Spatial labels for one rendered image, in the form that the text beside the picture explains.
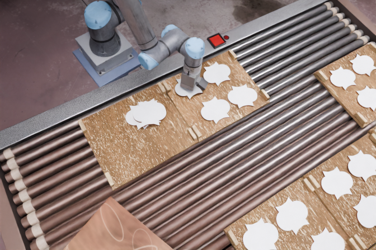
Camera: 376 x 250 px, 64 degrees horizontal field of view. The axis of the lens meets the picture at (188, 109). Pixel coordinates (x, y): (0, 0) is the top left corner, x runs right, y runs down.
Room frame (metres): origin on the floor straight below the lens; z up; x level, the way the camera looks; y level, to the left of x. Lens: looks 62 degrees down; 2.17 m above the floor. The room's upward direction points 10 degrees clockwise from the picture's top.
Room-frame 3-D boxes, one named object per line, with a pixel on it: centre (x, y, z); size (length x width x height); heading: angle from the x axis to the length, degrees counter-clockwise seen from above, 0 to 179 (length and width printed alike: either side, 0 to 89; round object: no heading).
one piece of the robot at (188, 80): (0.75, -0.01, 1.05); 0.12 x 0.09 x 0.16; 76
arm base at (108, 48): (0.91, 0.45, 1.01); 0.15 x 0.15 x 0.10
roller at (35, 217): (0.69, -0.20, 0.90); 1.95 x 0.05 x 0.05; 130
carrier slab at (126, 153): (0.50, 0.20, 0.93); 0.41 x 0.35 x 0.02; 131
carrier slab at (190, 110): (0.76, -0.12, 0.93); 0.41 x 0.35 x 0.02; 130
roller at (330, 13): (0.88, -0.04, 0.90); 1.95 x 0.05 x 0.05; 130
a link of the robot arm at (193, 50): (0.76, 0.02, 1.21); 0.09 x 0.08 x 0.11; 55
